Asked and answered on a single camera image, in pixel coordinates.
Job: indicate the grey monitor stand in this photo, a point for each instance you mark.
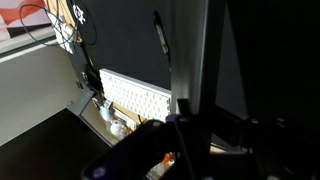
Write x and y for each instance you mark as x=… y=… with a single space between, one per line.
x=81 y=103

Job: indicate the small orange toy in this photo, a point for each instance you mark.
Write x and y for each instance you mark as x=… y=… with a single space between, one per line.
x=165 y=160

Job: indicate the large black monitor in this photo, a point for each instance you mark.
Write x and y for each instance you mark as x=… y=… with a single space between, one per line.
x=50 y=150

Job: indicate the black pen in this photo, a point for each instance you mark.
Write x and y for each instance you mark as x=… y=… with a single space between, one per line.
x=162 y=36

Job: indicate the white keyboard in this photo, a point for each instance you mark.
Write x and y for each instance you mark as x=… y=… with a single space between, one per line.
x=136 y=95

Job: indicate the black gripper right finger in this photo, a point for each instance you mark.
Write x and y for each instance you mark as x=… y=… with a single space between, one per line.
x=276 y=150

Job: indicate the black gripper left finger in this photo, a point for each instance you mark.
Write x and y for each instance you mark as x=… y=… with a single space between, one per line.
x=143 y=150

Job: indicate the black desk mat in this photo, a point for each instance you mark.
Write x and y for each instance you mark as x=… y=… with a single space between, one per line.
x=126 y=40

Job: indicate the white power strip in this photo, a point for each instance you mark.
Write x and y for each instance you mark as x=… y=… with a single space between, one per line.
x=63 y=33

